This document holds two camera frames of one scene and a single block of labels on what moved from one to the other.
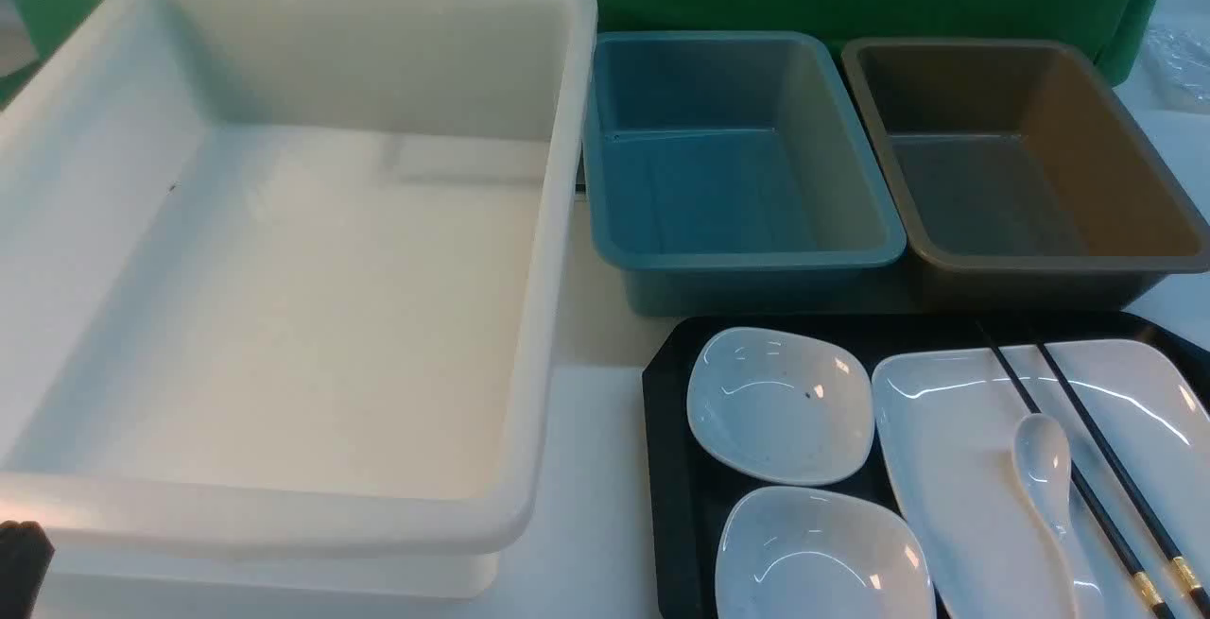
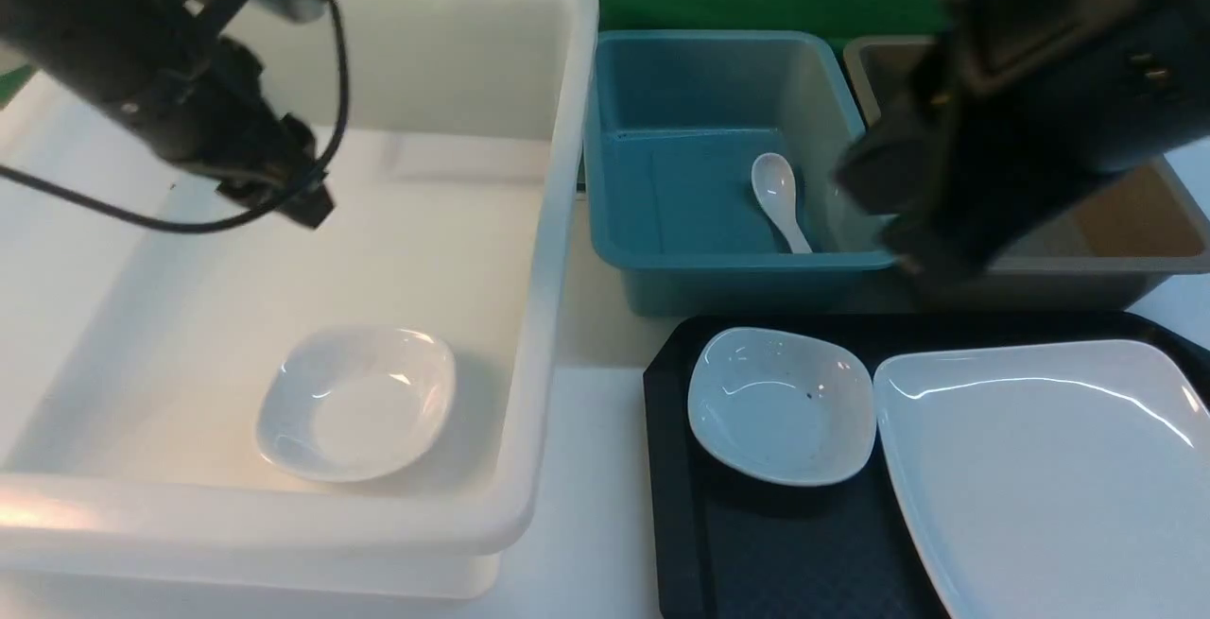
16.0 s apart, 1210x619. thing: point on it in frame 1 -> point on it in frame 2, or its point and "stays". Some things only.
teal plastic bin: x=728 y=174 stays
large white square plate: x=948 y=420 stays
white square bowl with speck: x=781 y=406 stays
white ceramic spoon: x=1043 y=454 -> x=774 y=181
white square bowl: x=794 y=552 -> x=355 y=404
